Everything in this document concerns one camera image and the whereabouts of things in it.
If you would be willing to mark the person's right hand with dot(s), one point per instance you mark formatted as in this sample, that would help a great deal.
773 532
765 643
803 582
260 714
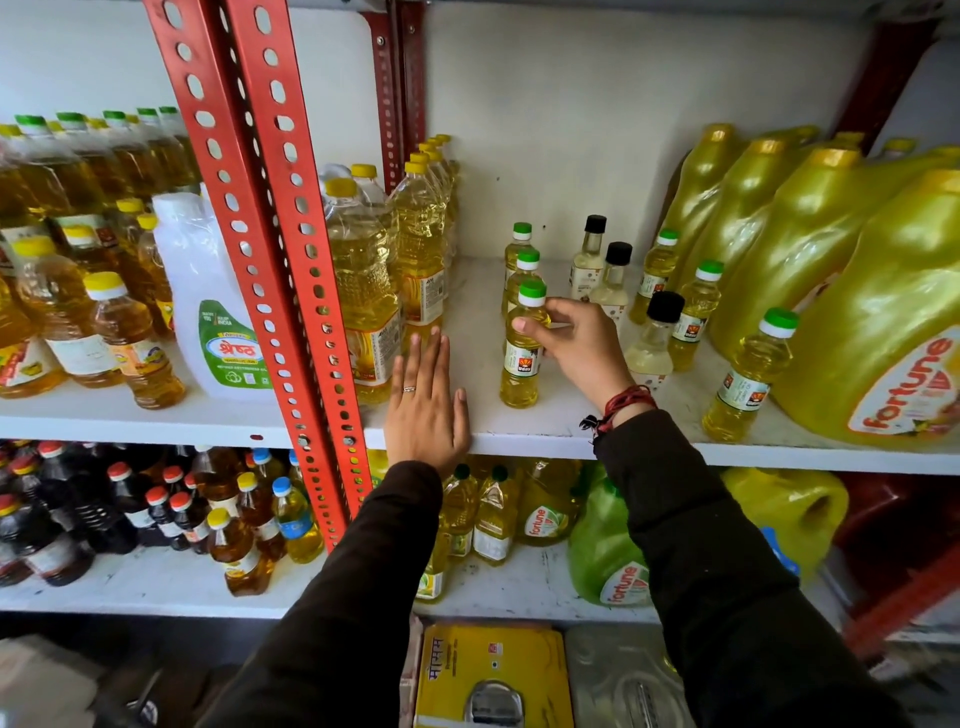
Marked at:
589 349

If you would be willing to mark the person's left hand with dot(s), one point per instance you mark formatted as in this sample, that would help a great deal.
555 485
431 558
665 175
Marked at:
424 427

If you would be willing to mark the person's left little finger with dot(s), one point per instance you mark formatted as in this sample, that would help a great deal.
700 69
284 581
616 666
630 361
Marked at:
397 386

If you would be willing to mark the person's left thumb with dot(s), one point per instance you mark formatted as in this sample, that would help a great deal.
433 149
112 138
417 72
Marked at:
462 416

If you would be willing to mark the person's left middle finger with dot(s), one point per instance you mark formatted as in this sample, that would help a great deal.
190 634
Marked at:
430 364

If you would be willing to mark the person's right thumb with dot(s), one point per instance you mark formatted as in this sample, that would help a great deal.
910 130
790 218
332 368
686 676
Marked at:
534 335

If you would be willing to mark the small green-capped oil bottle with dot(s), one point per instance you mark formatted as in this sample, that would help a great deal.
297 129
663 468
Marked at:
517 289
517 244
656 277
691 322
746 382
521 375

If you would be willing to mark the person's left forearm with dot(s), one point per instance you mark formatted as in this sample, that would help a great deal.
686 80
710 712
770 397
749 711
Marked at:
352 600

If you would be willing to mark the person's right forearm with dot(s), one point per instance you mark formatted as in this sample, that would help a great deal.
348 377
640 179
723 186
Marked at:
720 585

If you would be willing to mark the white shelf board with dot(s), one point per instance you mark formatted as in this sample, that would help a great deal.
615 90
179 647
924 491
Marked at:
112 424
480 360
150 592
525 592

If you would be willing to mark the small black-capped clear bottle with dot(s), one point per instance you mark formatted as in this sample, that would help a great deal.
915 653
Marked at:
651 352
613 289
587 270

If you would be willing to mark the row of tall pale oil bottles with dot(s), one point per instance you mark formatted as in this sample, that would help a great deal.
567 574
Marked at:
367 300

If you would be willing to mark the dark-green-capped pale oil bottle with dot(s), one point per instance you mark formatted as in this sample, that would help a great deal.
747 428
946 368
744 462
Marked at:
459 517
495 525

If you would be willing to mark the clear yellow oil jug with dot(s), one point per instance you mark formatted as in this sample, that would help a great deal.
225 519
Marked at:
547 502

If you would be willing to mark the blue-capped yellow oil bottle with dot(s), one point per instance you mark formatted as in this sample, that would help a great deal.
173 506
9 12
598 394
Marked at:
296 525
264 466

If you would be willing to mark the pale oil bottle green label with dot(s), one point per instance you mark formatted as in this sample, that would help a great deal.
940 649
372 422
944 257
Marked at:
433 574

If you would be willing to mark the green oil jug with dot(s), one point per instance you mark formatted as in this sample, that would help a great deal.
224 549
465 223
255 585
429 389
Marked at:
600 547

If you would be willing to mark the yellow-capped amber oil bottle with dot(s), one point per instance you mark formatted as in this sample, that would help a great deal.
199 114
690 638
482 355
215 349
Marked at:
240 559
259 517

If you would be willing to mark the white jug with green label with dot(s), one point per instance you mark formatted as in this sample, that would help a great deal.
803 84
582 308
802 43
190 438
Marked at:
202 300

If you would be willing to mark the yellow oil tin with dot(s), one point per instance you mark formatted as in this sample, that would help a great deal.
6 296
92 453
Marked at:
457 675

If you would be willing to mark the silver oil tin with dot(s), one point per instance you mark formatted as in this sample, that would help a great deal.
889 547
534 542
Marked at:
600 682

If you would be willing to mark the opaque yellow oil jug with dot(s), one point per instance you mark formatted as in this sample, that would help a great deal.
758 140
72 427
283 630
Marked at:
787 510

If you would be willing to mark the row of large yellow jugs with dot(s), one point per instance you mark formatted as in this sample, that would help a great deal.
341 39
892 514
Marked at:
862 300

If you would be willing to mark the group of yellow-capped amber bottles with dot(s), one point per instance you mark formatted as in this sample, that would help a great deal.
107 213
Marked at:
67 315

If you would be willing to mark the group of dark red-capped bottles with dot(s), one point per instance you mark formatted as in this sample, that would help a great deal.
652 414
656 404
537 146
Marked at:
67 510

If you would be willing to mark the group of green-capped amber bottles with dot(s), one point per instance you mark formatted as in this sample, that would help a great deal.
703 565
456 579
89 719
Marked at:
82 172

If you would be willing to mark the red shelf beam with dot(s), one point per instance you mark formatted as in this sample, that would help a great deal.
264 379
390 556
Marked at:
907 600

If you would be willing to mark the cardboard box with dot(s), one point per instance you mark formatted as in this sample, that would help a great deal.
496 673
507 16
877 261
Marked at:
45 682

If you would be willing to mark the red slotted shelf post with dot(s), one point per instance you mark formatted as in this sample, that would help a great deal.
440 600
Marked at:
411 75
304 150
225 135
382 90

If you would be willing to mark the dark red shelf post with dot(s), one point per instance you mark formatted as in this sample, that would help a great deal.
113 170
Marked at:
881 75

